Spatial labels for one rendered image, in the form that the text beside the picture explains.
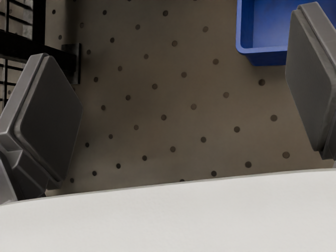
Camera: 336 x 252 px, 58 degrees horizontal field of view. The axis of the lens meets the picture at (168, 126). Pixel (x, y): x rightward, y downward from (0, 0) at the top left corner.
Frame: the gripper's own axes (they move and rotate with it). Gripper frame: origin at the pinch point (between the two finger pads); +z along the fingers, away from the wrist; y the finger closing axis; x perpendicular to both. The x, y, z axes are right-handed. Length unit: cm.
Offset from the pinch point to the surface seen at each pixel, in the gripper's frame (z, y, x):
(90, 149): 22.2, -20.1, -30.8
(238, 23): 21.3, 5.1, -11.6
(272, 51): 17.9, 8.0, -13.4
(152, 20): 34.6, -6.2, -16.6
